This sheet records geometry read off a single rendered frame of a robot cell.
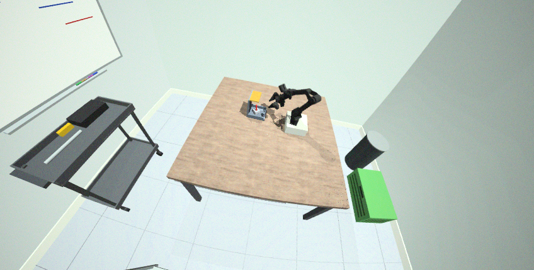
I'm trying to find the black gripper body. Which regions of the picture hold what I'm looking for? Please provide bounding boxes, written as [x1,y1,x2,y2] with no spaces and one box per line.
[273,92,284,110]

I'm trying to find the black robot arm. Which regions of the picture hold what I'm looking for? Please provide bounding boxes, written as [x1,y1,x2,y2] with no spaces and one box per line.
[279,84,322,126]

